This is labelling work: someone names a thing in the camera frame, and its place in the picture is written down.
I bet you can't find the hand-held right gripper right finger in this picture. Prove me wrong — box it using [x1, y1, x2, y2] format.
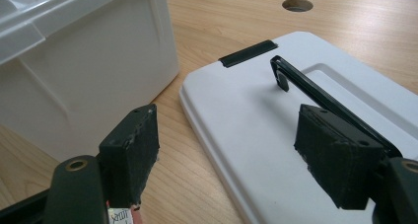
[294, 104, 386, 210]

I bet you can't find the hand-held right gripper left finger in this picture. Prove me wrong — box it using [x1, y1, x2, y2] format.
[98, 104, 161, 209]

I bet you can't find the black lid handle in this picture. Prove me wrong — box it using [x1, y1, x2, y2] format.
[269, 54, 403, 159]

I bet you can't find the white plastic storage box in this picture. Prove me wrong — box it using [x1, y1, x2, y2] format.
[0, 0, 180, 163]

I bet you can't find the white plastic box lid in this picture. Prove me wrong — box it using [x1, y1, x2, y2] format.
[178, 31, 418, 224]

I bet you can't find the black lid latch clip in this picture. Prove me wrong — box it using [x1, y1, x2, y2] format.
[218, 39, 279, 69]

